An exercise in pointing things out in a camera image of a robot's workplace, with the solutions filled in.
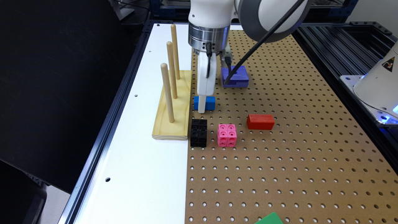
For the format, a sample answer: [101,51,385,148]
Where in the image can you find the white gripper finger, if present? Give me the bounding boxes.
[198,95,206,113]

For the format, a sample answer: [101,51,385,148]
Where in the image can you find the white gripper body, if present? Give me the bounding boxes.
[195,43,232,96]

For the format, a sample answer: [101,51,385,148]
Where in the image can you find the narrow blue block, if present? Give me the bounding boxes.
[194,96,216,111]

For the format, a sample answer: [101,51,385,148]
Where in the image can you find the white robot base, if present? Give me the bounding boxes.
[340,44,397,126]

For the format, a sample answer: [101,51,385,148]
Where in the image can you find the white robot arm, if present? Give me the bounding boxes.
[188,0,312,113]

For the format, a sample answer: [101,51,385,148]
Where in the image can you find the black linked cubes block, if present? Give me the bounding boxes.
[190,119,207,147]

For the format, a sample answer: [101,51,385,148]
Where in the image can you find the purple square block with hole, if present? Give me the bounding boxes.
[221,66,249,88]

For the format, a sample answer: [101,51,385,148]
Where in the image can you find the pink linked cubes block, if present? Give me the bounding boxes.
[217,124,237,147]

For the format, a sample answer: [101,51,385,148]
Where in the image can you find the front wooden peg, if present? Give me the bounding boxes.
[160,63,175,123]

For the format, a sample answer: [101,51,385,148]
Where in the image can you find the wooden peg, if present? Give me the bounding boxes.
[167,41,178,99]
[170,24,180,80]
[160,63,175,123]

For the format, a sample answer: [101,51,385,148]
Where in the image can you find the wooden peg base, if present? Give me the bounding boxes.
[152,70,192,140]

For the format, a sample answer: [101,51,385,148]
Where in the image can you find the middle wooden peg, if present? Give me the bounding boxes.
[167,41,178,99]

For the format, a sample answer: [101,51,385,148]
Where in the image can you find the red rectangular block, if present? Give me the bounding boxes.
[247,114,275,130]

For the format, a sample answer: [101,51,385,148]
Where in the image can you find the back wooden peg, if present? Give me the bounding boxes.
[170,24,180,80]

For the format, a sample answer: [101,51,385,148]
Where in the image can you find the brown pegboard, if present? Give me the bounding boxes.
[185,37,397,223]

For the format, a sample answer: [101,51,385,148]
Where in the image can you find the green block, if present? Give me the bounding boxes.
[255,212,283,224]

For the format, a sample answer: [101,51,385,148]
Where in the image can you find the black cable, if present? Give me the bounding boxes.
[223,0,307,85]

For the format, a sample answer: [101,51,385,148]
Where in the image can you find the black aluminium frame rails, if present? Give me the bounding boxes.
[293,22,397,171]

